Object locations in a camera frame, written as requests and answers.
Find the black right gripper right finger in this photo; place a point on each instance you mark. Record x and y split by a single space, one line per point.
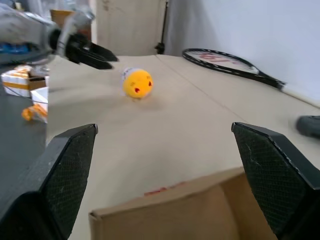
275 180

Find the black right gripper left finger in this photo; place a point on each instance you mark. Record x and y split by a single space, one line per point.
62 175

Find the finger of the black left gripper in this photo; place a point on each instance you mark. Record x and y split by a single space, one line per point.
95 62
102 52

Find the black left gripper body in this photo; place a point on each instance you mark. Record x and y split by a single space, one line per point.
77 45

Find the yellow smiley ball toy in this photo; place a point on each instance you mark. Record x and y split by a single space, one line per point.
137 83

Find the brown cardboard box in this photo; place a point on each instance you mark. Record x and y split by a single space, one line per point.
162 217

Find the plain white box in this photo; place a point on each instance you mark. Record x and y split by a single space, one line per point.
41 96

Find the brown cardboard carton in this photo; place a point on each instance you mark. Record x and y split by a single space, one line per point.
58 15

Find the beige upright board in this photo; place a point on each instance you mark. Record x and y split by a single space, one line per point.
125 25

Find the black tripod stand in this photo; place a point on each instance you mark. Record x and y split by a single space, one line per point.
160 47

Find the grey handheld remote controller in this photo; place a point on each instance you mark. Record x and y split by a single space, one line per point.
310 126

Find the blue package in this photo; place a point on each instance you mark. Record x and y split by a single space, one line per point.
12 48

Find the orange packet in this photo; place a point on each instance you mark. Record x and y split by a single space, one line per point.
30 113

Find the white and yellow carton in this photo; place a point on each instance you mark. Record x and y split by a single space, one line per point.
17 82

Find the black tennis racket white grip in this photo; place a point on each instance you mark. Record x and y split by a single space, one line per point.
272 81

